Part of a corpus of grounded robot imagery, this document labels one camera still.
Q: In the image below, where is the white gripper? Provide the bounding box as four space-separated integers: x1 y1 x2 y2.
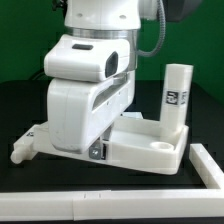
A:
47 71 135 160

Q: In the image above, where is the white desk top tray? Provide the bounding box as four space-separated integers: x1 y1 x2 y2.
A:
33 116 189 175

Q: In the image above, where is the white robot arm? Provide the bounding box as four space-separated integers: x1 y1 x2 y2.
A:
44 0 203 154

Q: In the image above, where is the white marker sheet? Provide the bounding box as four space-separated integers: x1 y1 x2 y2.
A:
122 112 143 119

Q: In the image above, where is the white L-shaped fence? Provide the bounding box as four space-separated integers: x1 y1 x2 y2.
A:
0 144 224 221

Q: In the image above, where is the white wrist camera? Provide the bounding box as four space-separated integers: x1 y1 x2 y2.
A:
44 34 130 82

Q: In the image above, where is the black camera stand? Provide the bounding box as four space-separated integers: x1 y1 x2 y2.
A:
52 0 67 11

